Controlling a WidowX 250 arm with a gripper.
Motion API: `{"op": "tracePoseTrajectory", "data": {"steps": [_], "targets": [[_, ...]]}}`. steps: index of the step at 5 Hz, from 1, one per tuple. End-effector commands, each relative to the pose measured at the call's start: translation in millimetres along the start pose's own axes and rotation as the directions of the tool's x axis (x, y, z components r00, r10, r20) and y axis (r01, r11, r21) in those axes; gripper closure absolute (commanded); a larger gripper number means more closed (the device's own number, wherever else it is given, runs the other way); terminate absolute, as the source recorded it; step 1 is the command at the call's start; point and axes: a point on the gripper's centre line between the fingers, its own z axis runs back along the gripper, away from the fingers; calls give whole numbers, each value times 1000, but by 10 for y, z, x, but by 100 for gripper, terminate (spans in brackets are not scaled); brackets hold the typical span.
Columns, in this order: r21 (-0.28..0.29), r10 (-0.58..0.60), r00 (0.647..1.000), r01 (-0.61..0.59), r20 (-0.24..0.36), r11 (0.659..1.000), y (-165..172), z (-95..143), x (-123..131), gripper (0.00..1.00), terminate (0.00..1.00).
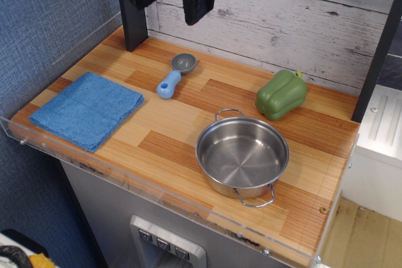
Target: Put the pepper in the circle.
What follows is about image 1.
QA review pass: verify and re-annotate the green bell pepper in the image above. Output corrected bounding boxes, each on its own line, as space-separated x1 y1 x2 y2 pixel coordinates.
255 70 308 121

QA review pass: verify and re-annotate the stainless steel pot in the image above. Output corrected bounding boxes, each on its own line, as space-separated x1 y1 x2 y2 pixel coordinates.
195 110 290 208

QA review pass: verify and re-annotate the blue grey scoop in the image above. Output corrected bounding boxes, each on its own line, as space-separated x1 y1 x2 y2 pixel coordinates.
156 53 197 99

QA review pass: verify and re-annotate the blue folded cloth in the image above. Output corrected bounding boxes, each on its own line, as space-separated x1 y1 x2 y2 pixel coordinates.
30 72 144 153

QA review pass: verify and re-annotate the white toy sink unit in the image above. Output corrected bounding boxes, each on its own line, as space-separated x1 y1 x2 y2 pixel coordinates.
340 85 401 221

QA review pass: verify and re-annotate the grey dispenser button panel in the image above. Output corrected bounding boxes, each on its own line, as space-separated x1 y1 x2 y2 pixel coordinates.
129 215 207 267

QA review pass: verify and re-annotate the black yellow object corner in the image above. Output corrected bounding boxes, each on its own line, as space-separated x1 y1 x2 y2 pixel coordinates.
1 229 57 267

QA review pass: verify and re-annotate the black left vertical post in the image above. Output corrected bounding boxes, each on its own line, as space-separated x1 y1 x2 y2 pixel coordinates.
119 0 148 51

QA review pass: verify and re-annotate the black vertical post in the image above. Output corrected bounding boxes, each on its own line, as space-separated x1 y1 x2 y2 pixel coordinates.
351 0 401 122
119 0 148 51

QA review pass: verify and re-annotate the black right vertical post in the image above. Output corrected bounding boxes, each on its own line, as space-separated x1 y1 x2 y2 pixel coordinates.
351 0 401 122

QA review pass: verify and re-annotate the clear acrylic guard rail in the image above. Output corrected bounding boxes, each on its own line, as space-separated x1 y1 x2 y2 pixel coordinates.
8 28 359 267

